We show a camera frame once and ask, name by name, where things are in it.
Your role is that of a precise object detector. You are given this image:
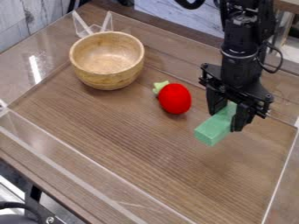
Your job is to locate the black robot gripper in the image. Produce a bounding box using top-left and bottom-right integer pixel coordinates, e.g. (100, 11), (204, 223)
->
(198, 63), (273, 132)

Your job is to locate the green rectangular stick block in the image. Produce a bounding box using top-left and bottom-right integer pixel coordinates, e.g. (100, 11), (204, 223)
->
(193, 102), (237, 146)

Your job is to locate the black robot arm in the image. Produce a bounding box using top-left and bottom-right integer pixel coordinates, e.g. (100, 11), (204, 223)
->
(198, 0), (278, 132)

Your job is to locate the light wooden bowl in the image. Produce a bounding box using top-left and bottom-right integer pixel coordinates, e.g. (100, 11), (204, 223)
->
(69, 31), (145, 91)

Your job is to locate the red plush strawberry toy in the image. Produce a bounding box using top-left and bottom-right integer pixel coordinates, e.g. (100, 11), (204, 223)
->
(152, 80), (192, 115)

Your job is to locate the metal table leg background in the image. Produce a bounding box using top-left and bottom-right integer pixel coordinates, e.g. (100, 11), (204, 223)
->
(270, 10), (294, 49)

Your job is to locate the clear acrylic tray wall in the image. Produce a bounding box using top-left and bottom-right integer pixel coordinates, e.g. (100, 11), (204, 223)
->
(0, 13), (299, 224)

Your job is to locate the black table frame leg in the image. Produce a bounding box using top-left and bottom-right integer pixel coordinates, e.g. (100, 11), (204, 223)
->
(23, 185), (65, 224)

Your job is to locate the black cable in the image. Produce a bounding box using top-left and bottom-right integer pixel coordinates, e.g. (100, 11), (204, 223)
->
(0, 200), (39, 224)

